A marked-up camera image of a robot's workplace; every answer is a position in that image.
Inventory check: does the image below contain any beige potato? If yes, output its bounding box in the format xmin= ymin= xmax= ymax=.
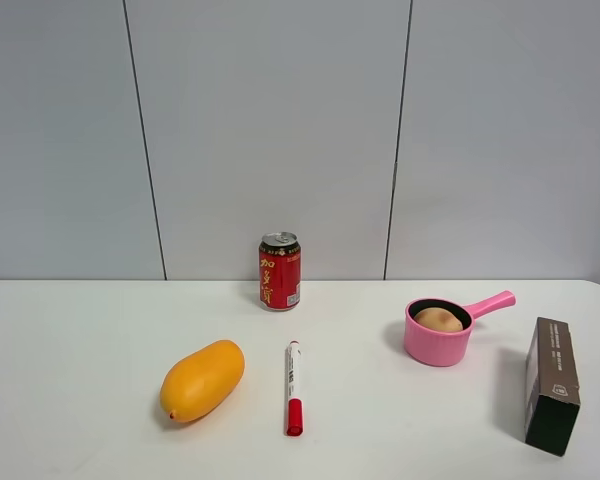
xmin=414 ymin=307 xmax=464 ymax=333

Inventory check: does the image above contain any red drink can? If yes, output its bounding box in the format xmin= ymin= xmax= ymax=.
xmin=259 ymin=232 xmax=301 ymax=311

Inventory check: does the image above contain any red white marker pen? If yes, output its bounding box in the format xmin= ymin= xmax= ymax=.
xmin=286 ymin=341 xmax=304 ymax=437

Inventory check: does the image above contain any orange mango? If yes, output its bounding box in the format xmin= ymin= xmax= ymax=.
xmin=159 ymin=340 xmax=245 ymax=424

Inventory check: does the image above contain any pink toy saucepan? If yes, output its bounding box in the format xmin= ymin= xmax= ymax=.
xmin=404 ymin=290 xmax=516 ymax=367

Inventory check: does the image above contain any brown black carton box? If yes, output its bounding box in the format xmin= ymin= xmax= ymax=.
xmin=524 ymin=317 xmax=581 ymax=457

